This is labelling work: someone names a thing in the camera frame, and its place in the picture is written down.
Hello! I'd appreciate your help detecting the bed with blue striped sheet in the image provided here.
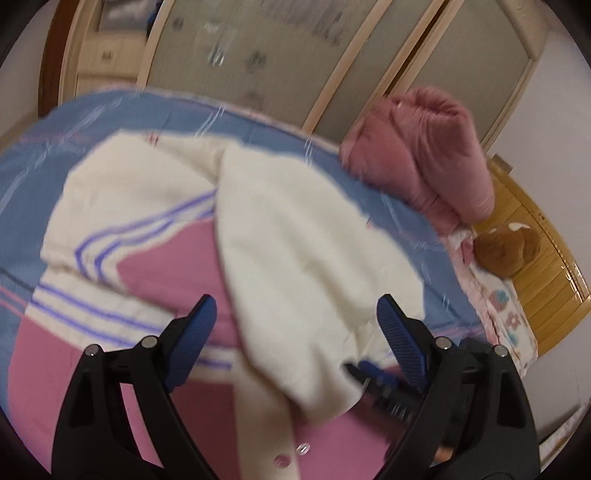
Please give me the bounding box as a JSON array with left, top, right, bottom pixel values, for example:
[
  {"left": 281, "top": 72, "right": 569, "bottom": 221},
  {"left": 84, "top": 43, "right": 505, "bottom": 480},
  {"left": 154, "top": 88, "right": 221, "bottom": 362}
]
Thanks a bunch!
[{"left": 0, "top": 90, "right": 485, "bottom": 407}]

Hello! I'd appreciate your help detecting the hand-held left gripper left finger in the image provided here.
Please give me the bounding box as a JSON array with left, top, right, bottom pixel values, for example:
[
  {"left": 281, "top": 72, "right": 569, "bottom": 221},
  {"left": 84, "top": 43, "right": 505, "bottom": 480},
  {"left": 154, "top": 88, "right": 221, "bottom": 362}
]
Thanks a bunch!
[{"left": 52, "top": 295, "right": 218, "bottom": 480}]

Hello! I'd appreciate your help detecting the cream wardrobe with glass doors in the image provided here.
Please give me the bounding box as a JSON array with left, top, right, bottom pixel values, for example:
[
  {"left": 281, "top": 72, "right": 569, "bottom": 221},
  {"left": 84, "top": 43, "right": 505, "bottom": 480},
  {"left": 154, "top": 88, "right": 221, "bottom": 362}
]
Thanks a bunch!
[{"left": 60, "top": 0, "right": 548, "bottom": 151}]

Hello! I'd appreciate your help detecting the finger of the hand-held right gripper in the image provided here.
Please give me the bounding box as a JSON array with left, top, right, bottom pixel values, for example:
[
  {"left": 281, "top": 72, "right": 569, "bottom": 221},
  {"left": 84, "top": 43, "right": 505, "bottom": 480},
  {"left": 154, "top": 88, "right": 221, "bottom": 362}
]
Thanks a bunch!
[{"left": 344, "top": 360, "right": 422, "bottom": 425}]

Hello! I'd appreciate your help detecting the brown plush toy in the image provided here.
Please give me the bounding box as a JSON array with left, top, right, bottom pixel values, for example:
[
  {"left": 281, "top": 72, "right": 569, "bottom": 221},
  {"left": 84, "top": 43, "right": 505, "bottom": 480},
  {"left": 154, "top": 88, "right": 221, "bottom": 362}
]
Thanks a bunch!
[{"left": 475, "top": 222, "right": 542, "bottom": 278}]

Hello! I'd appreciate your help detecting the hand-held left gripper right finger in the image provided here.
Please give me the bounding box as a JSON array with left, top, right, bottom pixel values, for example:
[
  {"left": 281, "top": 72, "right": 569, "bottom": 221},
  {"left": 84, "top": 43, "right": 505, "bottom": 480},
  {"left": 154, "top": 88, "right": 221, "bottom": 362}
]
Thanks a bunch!
[{"left": 376, "top": 295, "right": 541, "bottom": 480}]

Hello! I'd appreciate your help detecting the brown wooden door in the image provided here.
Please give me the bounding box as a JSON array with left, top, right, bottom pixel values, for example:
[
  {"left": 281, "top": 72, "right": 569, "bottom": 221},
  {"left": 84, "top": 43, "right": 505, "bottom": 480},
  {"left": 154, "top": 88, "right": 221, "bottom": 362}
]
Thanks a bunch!
[{"left": 39, "top": 0, "right": 84, "bottom": 116}]

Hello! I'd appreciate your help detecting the pink floral pillow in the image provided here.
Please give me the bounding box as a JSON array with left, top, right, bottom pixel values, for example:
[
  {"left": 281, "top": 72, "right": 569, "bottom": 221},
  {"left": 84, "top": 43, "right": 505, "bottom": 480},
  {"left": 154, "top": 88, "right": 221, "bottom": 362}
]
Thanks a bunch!
[{"left": 445, "top": 231, "right": 539, "bottom": 377}]

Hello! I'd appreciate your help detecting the wooden headboard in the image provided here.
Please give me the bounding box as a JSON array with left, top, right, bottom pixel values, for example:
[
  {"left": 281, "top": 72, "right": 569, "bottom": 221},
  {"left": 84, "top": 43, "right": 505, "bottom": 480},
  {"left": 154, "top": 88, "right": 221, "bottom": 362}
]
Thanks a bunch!
[{"left": 471, "top": 157, "right": 591, "bottom": 356}]

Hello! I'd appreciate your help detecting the rolled pink quilt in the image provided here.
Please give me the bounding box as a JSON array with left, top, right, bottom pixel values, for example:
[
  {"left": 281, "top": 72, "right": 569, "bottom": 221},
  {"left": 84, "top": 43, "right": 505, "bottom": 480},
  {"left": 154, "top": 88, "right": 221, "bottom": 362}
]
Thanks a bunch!
[{"left": 339, "top": 85, "right": 496, "bottom": 234}]

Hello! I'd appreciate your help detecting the pink and white hooded jacket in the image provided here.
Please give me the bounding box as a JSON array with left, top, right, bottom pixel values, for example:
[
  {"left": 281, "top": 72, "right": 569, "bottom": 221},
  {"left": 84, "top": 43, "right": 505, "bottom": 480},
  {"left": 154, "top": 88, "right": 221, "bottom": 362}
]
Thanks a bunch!
[{"left": 9, "top": 131, "right": 428, "bottom": 480}]

